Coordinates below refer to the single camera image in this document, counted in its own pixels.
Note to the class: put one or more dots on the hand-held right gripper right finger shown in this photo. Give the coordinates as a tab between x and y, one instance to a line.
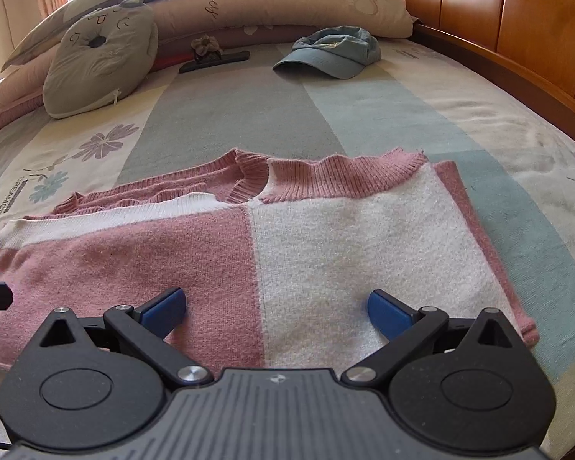
388	316

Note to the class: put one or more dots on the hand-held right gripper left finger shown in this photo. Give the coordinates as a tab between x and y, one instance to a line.
165	309

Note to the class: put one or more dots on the pink and white knit sweater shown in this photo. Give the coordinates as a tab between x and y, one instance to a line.
268	249

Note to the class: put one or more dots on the grey cat face cushion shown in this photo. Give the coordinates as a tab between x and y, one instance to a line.
96	62

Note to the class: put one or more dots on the grey patterned pillow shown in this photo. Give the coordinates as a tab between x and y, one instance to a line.
76	5

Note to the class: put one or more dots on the blue cap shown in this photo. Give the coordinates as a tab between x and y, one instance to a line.
335	55

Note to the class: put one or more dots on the fabric flower clip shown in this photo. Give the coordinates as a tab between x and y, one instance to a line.
205	45

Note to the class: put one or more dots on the wooden headboard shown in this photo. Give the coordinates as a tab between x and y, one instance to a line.
508	14

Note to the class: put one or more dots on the folded pink quilt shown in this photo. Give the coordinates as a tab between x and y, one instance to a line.
292	5

